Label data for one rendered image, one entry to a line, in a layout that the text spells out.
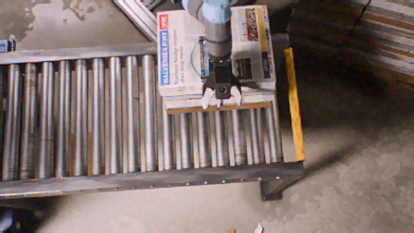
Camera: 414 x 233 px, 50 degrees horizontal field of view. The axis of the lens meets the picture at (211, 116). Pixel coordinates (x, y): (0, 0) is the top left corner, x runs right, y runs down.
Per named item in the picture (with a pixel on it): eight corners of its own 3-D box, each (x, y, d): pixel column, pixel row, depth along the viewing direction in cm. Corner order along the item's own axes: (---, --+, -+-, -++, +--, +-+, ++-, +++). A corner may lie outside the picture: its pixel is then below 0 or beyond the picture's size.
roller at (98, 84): (106, 59, 175) (103, 55, 170) (107, 178, 163) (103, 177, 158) (93, 60, 175) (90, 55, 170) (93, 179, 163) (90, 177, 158)
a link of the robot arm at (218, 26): (220, -10, 122) (237, 2, 116) (222, 26, 129) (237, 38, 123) (195, -2, 119) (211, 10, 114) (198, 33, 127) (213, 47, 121)
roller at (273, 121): (270, 48, 175) (272, 42, 170) (283, 166, 163) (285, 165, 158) (258, 49, 175) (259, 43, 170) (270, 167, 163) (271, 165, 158)
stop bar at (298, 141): (291, 49, 169) (292, 46, 167) (305, 161, 158) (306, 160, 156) (283, 49, 169) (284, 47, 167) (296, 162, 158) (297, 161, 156)
